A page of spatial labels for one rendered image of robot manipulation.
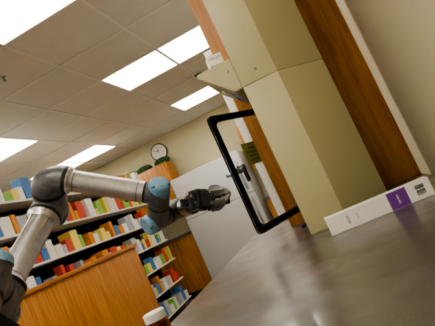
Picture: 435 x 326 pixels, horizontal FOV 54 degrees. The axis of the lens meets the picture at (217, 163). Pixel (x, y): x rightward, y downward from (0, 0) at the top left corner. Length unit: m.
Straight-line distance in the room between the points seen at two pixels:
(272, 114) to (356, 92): 0.46
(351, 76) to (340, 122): 0.33
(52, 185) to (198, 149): 5.67
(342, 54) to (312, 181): 0.59
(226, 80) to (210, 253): 5.32
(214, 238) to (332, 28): 5.06
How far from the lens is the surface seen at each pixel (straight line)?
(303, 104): 1.27
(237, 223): 6.31
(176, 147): 7.22
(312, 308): 0.62
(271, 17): 1.37
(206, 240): 6.46
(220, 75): 1.30
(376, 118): 1.62
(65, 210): 1.64
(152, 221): 1.52
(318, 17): 1.69
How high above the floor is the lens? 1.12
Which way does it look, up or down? 6 degrees up
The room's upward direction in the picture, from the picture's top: 24 degrees counter-clockwise
